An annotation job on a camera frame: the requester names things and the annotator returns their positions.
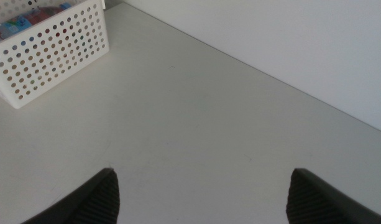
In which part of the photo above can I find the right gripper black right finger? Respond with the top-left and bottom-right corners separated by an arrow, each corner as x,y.
285,168 -> 381,224

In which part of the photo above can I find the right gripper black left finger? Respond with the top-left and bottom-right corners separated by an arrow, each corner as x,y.
21,167 -> 121,224

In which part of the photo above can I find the clear water bottle blue cap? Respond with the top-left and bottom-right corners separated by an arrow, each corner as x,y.
0,2 -> 73,45

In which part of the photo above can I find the white perforated plastic basket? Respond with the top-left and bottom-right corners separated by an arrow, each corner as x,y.
0,0 -> 111,110

